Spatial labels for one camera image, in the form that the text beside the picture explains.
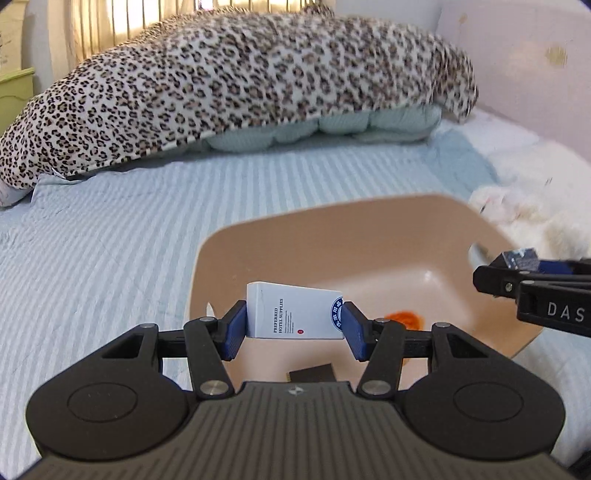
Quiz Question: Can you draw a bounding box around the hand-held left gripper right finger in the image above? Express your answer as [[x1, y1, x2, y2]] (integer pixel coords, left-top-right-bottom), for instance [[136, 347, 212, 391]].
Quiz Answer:
[[342, 300, 491, 398]]

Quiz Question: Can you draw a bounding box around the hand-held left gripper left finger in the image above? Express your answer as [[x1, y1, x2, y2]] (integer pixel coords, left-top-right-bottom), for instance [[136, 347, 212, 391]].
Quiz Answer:
[[99, 300, 248, 400]]

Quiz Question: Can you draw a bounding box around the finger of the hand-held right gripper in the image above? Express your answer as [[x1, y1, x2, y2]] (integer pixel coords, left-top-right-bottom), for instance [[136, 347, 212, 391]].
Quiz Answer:
[[473, 260, 591, 302]]

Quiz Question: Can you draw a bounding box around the small white box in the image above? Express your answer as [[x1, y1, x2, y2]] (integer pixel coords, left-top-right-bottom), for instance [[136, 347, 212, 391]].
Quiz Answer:
[[246, 281, 345, 340]]

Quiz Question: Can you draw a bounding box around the beige plastic basin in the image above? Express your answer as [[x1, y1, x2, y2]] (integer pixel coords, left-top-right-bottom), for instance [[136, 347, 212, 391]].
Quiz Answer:
[[188, 194, 542, 384]]

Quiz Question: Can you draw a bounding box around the orange item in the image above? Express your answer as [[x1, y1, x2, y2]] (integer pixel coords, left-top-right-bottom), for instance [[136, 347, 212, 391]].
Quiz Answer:
[[385, 311, 426, 329]]

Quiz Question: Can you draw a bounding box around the small dark packet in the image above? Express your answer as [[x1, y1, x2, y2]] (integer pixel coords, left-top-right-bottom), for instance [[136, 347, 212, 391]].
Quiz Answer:
[[287, 364, 337, 383]]

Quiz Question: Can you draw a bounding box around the white fluffy blanket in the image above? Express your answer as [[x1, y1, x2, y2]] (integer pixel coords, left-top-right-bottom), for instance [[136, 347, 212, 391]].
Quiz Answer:
[[468, 138, 591, 261]]

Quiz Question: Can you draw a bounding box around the light green quilted comforter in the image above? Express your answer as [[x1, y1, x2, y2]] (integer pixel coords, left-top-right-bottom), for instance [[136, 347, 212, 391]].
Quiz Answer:
[[203, 104, 443, 154]]

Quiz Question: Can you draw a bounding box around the pale padded headboard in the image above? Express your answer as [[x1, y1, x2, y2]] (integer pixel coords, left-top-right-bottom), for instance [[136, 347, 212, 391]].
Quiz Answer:
[[434, 0, 591, 160]]

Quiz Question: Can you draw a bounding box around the leopard print blanket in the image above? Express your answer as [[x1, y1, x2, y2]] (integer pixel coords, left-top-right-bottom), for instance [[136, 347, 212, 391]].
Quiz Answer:
[[0, 2, 481, 210]]

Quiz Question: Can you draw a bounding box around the green cabinet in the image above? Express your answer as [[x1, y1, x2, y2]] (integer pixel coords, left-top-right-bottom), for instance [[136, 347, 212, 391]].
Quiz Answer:
[[0, 67, 37, 134]]

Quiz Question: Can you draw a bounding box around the yellow striped curtain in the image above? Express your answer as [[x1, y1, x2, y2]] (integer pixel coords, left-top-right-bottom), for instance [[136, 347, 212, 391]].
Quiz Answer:
[[69, 0, 319, 63]]

